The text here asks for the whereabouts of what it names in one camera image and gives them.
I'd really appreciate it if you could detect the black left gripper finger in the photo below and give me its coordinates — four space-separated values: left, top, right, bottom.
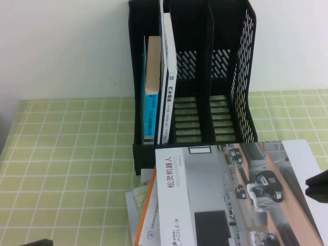
24 238 54 246

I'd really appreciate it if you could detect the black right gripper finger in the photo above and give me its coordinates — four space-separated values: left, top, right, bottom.
305 187 328 204
305 169 328 189

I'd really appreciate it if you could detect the AgileX robotics brochure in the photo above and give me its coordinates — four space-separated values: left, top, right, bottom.
155 139 328 246

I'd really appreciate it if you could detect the white orange self-driving book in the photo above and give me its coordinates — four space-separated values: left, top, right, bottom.
134 165 161 246

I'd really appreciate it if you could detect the black plastic book holder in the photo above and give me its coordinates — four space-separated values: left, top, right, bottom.
128 0 258 176

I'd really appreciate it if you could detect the cyan spine book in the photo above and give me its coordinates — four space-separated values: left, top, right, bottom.
141 35 162 143

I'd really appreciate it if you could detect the white spine book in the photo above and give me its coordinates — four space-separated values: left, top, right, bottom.
157 12 178 145

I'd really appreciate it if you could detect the green checkered tablecloth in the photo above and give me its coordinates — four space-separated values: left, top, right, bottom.
0 89 328 246

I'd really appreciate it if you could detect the plain white paper sheet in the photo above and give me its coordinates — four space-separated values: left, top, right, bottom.
125 189 144 246

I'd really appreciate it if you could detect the map printed paper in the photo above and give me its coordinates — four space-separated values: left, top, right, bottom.
132 184 152 218

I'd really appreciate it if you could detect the white booklet with orange mark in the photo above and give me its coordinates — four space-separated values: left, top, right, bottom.
140 168 156 188

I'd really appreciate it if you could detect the thin tall white booklet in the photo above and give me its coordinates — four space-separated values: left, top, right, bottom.
158 0 166 74

